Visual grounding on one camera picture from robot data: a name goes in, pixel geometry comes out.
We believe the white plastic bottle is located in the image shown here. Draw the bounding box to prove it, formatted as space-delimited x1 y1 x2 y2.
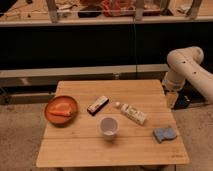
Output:
115 102 146 125

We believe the blue sponge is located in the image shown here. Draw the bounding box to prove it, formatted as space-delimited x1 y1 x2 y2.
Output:
153 127 177 143

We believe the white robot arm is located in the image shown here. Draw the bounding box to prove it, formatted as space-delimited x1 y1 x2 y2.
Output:
162 46 213 104

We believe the wooden table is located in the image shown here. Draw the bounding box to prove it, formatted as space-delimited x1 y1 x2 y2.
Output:
36 80 189 168

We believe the white paper cup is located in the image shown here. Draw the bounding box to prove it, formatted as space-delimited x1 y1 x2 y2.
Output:
100 117 118 141

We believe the orange carrot piece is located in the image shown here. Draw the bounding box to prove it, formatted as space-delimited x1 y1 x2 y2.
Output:
49 103 72 117

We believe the orange bowl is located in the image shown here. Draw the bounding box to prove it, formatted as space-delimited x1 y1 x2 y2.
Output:
44 96 78 125

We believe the red cloth on shelf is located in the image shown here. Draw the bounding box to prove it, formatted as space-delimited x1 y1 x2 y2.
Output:
101 0 135 17

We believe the metal shelf frame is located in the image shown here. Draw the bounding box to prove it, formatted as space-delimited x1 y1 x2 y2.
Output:
0 0 213 27

